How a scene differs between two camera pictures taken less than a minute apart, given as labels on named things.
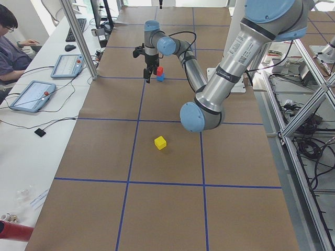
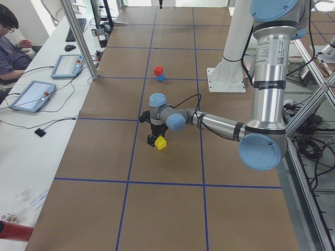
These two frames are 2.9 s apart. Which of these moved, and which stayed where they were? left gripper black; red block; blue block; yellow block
Moved: left gripper black
Stayed: yellow block; blue block; red block
